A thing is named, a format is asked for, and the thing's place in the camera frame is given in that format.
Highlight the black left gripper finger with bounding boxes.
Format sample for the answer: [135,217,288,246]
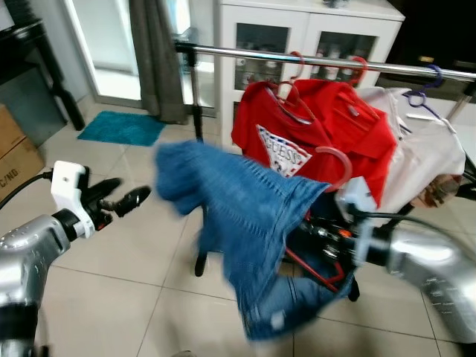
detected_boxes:
[103,186,152,218]
[88,177,124,200]

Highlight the red hanger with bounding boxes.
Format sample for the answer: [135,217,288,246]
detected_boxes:
[350,56,369,86]
[285,145,355,292]
[264,51,317,126]

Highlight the blue denim jeans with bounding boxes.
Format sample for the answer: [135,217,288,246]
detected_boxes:
[154,140,358,341]

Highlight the purple hanger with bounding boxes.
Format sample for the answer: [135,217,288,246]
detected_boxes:
[402,65,458,131]

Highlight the teal floor mat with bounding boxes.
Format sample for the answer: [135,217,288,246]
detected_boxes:
[77,112,166,147]

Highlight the printed cardboard box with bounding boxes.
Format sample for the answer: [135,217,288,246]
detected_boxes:
[0,138,45,200]

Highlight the brown fur trim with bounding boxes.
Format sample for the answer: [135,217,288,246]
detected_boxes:
[413,173,462,208]

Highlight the red jacket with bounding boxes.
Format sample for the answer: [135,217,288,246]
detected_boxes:
[294,78,399,209]

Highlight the plain cardboard box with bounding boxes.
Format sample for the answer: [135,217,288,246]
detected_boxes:
[0,103,27,157]

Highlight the beige coat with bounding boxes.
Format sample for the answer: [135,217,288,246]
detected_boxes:
[357,86,468,213]

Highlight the red printed t-shirt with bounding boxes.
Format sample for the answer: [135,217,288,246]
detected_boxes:
[231,80,335,179]

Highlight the glass sliding door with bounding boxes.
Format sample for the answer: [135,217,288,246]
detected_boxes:
[63,0,142,101]

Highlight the grey curtain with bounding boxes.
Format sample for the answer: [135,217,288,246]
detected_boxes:
[128,0,190,125]

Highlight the black desk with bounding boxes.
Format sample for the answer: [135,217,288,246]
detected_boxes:
[0,19,86,131]

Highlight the dark wooden cabinet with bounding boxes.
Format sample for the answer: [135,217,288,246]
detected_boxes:
[387,0,476,75]

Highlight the white glass-door cabinet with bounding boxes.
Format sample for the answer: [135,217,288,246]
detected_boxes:
[216,0,406,135]

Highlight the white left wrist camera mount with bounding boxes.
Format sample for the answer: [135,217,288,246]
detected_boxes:
[51,160,96,239]

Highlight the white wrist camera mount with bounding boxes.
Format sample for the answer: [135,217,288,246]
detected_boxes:
[335,176,379,265]
[51,160,96,239]

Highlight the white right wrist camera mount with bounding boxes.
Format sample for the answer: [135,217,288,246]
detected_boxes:
[335,176,379,265]

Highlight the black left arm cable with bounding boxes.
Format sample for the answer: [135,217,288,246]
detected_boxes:
[0,171,54,213]

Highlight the metal clothes rack black frame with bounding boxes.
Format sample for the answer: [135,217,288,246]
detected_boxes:
[175,41,476,302]

